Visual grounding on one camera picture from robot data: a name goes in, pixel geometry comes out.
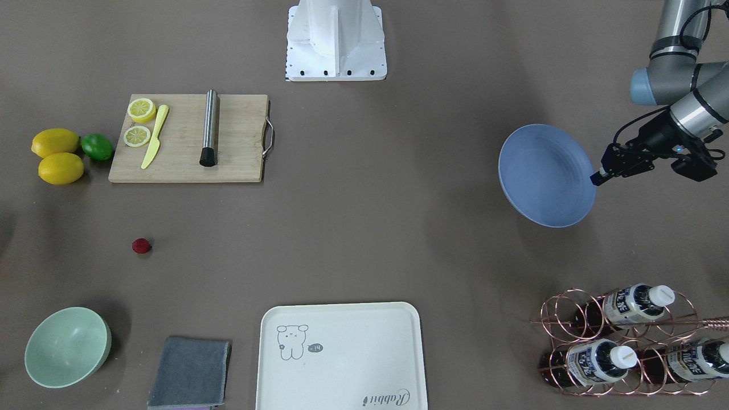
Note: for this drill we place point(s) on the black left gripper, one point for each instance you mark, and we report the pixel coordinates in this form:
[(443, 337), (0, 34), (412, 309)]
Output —
[(654, 137)]

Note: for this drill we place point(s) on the blue plate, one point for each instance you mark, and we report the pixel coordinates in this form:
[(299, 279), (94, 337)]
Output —
[(545, 175)]

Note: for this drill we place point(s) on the red strawberry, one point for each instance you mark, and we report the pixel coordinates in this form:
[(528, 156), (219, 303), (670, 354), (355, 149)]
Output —
[(141, 246)]

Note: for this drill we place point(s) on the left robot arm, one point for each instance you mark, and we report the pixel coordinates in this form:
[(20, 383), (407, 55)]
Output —
[(691, 101)]

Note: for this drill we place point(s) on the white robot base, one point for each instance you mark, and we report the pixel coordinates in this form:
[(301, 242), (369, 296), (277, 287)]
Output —
[(335, 41)]

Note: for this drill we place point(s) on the top bottle white cap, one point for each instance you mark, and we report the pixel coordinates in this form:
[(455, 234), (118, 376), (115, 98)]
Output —
[(621, 309)]

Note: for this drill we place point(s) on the lower bottle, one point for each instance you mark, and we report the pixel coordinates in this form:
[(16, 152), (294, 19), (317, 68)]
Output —
[(691, 362), (587, 364)]

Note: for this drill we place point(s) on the cream rabbit tray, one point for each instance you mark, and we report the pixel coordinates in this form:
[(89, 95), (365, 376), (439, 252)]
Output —
[(342, 356)]

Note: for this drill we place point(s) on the wooden cutting board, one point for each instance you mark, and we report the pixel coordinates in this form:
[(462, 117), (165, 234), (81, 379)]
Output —
[(240, 143)]

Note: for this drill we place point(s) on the steel muddler black tip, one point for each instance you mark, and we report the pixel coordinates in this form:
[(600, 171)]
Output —
[(208, 156)]

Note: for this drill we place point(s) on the yellow plastic knife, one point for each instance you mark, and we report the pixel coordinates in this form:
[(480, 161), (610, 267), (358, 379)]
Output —
[(154, 142)]

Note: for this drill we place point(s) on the grey folded cloth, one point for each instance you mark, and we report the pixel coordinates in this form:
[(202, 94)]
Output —
[(191, 374)]

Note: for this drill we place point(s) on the upper lemon half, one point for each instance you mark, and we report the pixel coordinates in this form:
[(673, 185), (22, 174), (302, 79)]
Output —
[(141, 110)]

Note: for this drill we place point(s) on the lemon half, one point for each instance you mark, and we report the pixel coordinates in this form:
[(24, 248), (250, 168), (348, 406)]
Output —
[(136, 136), (141, 110)]

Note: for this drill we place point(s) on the lower lemon half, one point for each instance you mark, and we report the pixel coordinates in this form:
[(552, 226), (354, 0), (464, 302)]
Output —
[(136, 136)]

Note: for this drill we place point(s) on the green lime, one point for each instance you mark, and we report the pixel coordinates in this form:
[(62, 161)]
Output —
[(97, 147)]

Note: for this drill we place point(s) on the yellow lemon front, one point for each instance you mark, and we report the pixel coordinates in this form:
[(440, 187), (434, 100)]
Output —
[(61, 168)]

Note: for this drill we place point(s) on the yellow lemon near lime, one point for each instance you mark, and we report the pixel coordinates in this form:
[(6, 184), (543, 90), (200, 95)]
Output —
[(55, 140)]

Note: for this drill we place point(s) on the mint green bowl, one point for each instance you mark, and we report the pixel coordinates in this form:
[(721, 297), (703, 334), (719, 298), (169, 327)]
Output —
[(67, 347)]

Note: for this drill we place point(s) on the copper wire bottle rack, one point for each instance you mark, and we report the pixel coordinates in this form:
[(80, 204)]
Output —
[(565, 318)]

